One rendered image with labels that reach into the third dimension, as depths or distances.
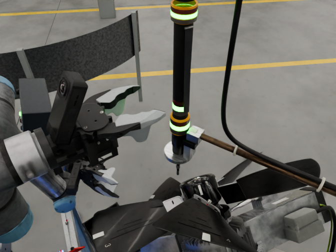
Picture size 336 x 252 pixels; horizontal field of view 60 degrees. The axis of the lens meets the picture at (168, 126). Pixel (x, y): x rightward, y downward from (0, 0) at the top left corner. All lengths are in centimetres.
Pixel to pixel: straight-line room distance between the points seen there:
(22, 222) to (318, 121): 300
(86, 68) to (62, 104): 209
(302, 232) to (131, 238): 52
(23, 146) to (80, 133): 8
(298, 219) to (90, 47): 198
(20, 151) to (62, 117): 8
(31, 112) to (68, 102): 81
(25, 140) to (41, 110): 78
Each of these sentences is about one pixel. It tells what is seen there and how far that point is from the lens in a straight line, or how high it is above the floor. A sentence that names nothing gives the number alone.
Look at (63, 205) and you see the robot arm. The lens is 110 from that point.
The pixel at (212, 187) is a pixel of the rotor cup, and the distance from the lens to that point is 92.
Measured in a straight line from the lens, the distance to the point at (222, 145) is 62.
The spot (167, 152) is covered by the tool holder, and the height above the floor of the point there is 147.
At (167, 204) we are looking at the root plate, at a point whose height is 118.
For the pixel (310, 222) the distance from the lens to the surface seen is 106.
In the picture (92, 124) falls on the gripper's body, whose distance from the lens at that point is 49.
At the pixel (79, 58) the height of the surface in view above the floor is 77.
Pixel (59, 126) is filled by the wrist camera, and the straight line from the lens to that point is 47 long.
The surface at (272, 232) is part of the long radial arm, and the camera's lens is 105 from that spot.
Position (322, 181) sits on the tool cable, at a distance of 60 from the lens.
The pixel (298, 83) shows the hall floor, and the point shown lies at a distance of 375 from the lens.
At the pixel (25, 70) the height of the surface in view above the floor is 81.
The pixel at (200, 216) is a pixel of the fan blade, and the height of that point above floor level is 137.
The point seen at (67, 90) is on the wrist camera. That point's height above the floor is 174.
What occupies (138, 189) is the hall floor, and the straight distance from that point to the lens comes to 241.
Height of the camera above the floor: 200
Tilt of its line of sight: 44 degrees down
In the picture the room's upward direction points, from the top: straight up
